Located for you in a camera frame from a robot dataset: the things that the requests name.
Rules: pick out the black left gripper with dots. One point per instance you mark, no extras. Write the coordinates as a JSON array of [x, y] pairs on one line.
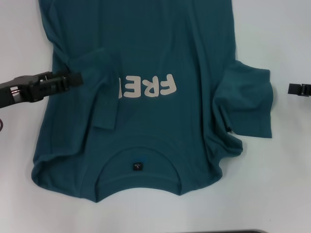
[[26, 88]]

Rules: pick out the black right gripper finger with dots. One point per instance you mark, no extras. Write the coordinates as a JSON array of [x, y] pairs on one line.
[[295, 88]]

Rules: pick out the teal T-shirt with FREE print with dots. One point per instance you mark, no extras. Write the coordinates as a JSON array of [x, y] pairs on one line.
[[158, 29]]

